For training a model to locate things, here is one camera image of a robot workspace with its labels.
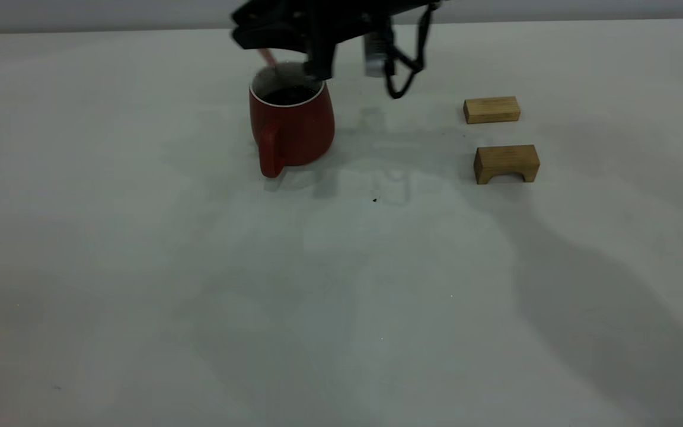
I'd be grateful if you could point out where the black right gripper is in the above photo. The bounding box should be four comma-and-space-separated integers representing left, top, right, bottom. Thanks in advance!
232, 0, 437, 81

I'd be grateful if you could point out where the red ceramic mug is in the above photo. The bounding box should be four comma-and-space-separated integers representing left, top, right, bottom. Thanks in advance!
249, 62, 336, 179

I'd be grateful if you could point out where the flat wooden block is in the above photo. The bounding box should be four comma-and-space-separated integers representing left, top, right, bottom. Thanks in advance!
464, 96, 521, 125

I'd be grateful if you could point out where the arched wooden block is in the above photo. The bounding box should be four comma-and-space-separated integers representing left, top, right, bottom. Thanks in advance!
474, 145, 540, 185

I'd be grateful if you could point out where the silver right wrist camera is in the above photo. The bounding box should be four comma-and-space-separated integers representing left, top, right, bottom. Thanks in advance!
364, 33, 392, 78

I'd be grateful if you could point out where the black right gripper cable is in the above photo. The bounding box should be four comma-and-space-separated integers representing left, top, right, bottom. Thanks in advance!
384, 2, 440, 100

